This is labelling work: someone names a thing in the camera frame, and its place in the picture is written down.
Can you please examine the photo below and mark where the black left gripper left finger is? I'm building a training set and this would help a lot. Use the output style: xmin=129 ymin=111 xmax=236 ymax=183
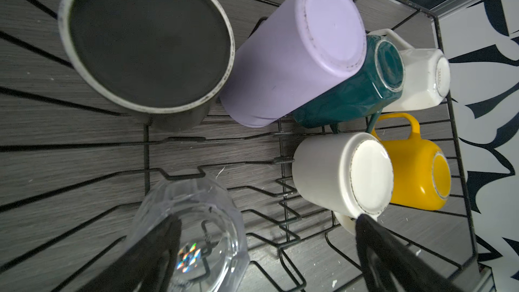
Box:
xmin=79 ymin=215 xmax=182 ymax=291

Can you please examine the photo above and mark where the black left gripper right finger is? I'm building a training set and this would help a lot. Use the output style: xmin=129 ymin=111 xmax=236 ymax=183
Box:
xmin=355 ymin=214 xmax=461 ymax=291

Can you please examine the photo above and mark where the clear glass cup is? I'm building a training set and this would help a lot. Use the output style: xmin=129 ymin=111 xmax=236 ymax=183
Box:
xmin=125 ymin=175 xmax=249 ymax=291

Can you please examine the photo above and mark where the yellow mug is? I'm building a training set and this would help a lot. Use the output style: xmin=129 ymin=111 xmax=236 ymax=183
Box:
xmin=378 ymin=113 xmax=451 ymax=211

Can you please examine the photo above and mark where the red inside white mug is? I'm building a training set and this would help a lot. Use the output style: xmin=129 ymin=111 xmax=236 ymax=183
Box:
xmin=292 ymin=132 xmax=394 ymax=234

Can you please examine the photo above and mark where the green mug cream inside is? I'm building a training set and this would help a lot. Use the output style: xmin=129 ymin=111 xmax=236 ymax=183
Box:
xmin=292 ymin=35 xmax=405 ymax=133

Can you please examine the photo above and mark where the white ceramic mug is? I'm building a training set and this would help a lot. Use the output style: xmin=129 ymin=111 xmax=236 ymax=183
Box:
xmin=369 ymin=28 xmax=451 ymax=112

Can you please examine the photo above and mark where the black mug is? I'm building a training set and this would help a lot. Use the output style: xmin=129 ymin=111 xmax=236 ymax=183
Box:
xmin=58 ymin=0 xmax=235 ymax=132

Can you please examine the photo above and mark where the purple plastic cup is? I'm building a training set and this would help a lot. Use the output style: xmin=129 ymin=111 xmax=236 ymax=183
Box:
xmin=220 ymin=0 xmax=367 ymax=128

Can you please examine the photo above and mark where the black wire dish rack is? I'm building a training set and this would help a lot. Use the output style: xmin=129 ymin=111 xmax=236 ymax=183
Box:
xmin=1 ymin=0 xmax=481 ymax=291

